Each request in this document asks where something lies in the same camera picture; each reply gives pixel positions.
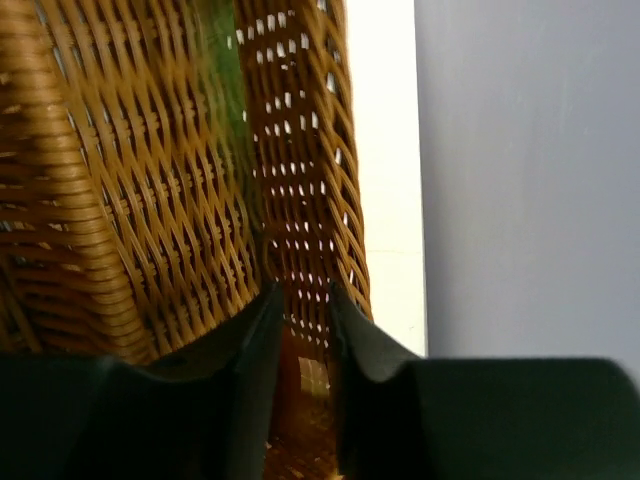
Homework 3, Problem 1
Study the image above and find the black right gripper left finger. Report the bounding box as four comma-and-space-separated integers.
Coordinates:
1, 284, 283, 479

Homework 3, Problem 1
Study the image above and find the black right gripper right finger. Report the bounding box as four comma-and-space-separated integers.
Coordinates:
329, 286, 639, 479

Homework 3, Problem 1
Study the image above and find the iridescent round bowl spoon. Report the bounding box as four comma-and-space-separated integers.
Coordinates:
198, 1, 261, 233

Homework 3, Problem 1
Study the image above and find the woven wicker cutlery tray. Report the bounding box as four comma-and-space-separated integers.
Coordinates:
1, 1, 371, 479

